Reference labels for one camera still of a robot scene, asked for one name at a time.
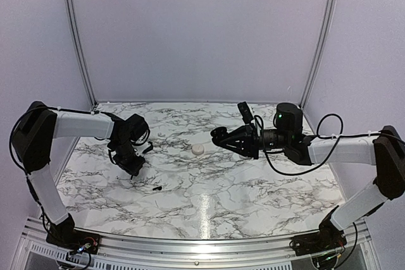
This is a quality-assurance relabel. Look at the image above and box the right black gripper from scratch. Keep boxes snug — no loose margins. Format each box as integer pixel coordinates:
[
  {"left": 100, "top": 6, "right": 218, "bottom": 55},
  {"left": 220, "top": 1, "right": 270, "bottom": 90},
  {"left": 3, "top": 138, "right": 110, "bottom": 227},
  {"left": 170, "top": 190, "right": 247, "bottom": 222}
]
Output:
[{"left": 220, "top": 125, "right": 290, "bottom": 160}]

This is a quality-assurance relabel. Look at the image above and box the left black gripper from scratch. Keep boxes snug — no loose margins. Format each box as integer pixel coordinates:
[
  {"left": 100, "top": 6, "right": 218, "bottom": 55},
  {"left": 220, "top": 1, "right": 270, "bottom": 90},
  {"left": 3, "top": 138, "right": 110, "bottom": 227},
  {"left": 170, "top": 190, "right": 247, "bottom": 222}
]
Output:
[{"left": 111, "top": 139, "right": 146, "bottom": 176}]

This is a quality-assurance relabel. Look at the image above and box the pink round earbud case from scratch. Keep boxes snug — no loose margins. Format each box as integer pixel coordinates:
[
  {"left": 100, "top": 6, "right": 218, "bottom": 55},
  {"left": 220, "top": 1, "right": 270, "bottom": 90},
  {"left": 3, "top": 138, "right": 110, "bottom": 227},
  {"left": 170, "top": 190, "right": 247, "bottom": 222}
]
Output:
[{"left": 191, "top": 144, "right": 205, "bottom": 156}]

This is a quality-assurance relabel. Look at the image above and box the black round earbud case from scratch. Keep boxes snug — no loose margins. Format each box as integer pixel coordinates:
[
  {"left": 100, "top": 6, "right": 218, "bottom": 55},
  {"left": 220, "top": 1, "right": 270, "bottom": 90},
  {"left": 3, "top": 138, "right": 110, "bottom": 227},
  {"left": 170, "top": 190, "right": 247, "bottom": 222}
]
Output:
[{"left": 210, "top": 126, "right": 228, "bottom": 145}]

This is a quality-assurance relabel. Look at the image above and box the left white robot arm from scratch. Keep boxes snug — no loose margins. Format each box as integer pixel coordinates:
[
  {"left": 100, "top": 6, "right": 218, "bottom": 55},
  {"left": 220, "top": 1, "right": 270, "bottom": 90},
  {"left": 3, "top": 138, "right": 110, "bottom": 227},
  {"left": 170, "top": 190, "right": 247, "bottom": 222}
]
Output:
[{"left": 8, "top": 101, "right": 151, "bottom": 248}]

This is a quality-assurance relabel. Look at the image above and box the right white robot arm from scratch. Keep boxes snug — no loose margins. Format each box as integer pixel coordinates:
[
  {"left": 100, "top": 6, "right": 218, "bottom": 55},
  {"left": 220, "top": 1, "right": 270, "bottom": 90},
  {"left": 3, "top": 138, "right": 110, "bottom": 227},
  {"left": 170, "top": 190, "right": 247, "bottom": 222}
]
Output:
[{"left": 211, "top": 102, "right": 404, "bottom": 250}]

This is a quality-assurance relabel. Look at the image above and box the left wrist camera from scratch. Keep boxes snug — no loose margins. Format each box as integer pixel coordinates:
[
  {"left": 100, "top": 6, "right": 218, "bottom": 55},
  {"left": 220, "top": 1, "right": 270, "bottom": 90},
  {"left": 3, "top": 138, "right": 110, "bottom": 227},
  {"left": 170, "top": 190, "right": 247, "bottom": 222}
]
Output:
[{"left": 135, "top": 141, "right": 154, "bottom": 156}]

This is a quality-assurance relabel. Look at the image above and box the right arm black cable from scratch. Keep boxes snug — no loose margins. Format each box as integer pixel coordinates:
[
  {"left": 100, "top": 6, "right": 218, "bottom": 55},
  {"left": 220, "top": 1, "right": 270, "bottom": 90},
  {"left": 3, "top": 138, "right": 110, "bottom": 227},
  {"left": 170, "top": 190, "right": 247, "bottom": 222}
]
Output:
[{"left": 252, "top": 113, "right": 346, "bottom": 176}]

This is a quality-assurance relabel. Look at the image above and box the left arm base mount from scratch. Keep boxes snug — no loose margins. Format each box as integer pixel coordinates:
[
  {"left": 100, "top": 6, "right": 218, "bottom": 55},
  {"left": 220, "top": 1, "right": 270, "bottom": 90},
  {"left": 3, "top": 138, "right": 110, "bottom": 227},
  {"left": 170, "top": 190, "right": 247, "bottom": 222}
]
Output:
[{"left": 43, "top": 214, "right": 101, "bottom": 254}]

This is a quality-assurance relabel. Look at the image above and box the aluminium front rail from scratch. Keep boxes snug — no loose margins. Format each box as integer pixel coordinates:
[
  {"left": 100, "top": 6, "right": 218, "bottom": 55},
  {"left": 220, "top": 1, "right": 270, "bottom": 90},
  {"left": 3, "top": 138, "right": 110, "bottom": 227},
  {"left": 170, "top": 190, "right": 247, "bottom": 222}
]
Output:
[{"left": 11, "top": 230, "right": 380, "bottom": 269}]

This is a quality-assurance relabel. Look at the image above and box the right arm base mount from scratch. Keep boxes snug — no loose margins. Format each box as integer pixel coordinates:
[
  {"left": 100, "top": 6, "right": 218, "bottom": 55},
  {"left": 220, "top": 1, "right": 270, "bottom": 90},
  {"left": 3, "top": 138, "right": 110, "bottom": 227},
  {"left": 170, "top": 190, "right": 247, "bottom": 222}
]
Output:
[{"left": 289, "top": 212, "right": 347, "bottom": 256}]

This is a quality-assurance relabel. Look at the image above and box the right corner frame post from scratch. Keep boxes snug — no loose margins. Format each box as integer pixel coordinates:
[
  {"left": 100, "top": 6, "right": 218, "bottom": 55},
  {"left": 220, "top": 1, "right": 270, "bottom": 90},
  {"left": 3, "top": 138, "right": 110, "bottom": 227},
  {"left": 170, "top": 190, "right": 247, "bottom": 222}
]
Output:
[{"left": 299, "top": 0, "right": 336, "bottom": 109}]

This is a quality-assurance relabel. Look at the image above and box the corner frame post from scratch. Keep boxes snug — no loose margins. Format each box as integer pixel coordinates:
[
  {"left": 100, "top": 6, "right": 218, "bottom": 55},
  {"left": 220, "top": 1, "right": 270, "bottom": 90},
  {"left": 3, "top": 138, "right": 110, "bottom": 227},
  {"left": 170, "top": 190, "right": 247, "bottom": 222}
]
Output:
[
  {"left": 299, "top": 0, "right": 336, "bottom": 109},
  {"left": 65, "top": 0, "right": 97, "bottom": 107}
]

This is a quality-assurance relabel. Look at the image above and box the left corner frame post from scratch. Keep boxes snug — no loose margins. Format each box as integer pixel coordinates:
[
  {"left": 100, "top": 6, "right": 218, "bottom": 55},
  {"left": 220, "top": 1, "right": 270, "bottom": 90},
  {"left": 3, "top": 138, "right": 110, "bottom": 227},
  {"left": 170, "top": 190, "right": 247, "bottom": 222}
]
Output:
[{"left": 65, "top": 0, "right": 97, "bottom": 107}]

